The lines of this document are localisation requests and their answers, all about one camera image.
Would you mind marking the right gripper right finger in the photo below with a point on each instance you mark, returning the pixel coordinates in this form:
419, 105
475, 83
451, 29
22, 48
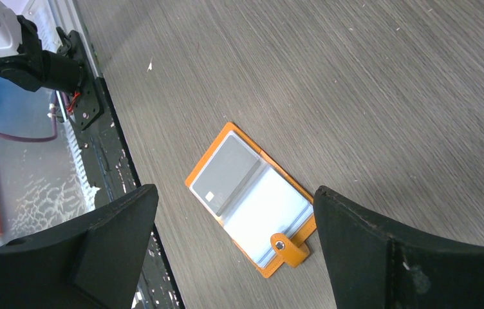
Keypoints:
376, 262

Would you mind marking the aluminium front rail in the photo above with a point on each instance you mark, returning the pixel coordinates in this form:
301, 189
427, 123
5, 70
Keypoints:
48, 15

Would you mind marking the orange card holder wallet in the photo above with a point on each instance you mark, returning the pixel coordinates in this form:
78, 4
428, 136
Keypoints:
271, 217

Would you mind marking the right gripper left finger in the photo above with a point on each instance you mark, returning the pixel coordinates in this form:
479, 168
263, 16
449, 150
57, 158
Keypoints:
91, 261

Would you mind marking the black credit card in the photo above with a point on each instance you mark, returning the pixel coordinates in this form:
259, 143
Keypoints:
224, 173

